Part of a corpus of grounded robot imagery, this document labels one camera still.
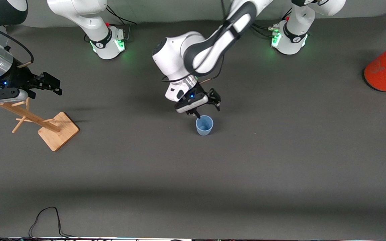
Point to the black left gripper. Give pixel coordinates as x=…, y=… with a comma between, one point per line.
x=202, y=89

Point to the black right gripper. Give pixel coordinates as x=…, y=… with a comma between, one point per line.
x=21, y=76

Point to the light blue cup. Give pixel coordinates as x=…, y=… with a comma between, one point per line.
x=204, y=129

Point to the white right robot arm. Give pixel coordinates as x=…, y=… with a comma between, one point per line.
x=89, y=20

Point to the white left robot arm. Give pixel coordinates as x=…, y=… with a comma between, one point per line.
x=179, y=53

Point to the wooden cup rack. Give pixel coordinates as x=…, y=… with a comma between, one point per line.
x=60, y=132

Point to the orange cylindrical container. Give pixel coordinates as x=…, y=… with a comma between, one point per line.
x=385, y=73

